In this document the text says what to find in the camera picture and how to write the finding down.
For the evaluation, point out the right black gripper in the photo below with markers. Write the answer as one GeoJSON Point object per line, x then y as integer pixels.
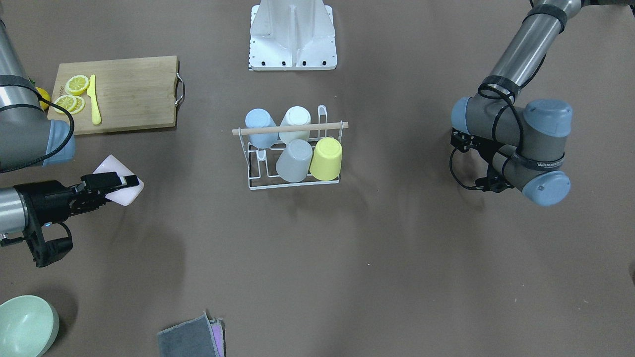
{"type": "Point", "coordinates": [45, 202]}

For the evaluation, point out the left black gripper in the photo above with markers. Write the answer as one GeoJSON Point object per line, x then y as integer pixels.
{"type": "Point", "coordinates": [491, 157]}

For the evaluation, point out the pink plastic cup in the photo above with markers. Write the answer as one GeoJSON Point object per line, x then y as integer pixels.
{"type": "Point", "coordinates": [122, 196]}

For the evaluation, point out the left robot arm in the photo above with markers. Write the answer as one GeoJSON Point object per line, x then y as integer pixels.
{"type": "Point", "coordinates": [524, 148]}

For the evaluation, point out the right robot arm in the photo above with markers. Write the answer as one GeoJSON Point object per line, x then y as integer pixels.
{"type": "Point", "coordinates": [29, 138]}

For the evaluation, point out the yellow cup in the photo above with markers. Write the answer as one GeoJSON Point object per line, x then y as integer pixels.
{"type": "Point", "coordinates": [326, 163]}

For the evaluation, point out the light blue cup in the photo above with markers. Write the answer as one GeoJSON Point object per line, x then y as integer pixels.
{"type": "Point", "coordinates": [260, 118]}

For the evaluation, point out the grey cup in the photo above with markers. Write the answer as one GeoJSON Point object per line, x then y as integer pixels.
{"type": "Point", "coordinates": [294, 162]}

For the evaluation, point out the white cup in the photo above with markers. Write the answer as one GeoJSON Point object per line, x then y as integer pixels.
{"type": "Point", "coordinates": [295, 116]}

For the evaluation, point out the lemon slice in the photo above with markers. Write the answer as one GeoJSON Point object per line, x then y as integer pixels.
{"type": "Point", "coordinates": [77, 85]}
{"type": "Point", "coordinates": [80, 104]}
{"type": "Point", "coordinates": [65, 103]}

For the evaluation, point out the yellow plastic knife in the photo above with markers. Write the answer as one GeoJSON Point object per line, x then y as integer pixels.
{"type": "Point", "coordinates": [91, 91]}

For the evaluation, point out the bamboo cutting board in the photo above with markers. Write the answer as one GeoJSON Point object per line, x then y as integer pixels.
{"type": "Point", "coordinates": [132, 94]}

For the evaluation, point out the yellow lemon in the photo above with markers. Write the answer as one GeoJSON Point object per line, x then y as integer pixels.
{"type": "Point", "coordinates": [45, 98]}

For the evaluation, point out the mint green bowl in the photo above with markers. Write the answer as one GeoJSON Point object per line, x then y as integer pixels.
{"type": "Point", "coordinates": [28, 326]}

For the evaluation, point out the grey folded cloth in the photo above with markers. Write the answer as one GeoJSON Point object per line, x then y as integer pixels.
{"type": "Point", "coordinates": [192, 338]}

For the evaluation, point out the purple cloth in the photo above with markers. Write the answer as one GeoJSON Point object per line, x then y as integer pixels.
{"type": "Point", "coordinates": [217, 330]}

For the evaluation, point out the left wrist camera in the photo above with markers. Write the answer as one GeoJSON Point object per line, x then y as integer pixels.
{"type": "Point", "coordinates": [464, 142]}

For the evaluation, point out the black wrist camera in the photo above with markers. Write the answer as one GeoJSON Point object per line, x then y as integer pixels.
{"type": "Point", "coordinates": [45, 253]}

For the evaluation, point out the white wire cup rack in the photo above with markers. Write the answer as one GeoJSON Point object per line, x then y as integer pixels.
{"type": "Point", "coordinates": [261, 163]}

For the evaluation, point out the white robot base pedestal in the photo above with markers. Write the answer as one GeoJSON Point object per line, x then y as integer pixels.
{"type": "Point", "coordinates": [292, 35]}

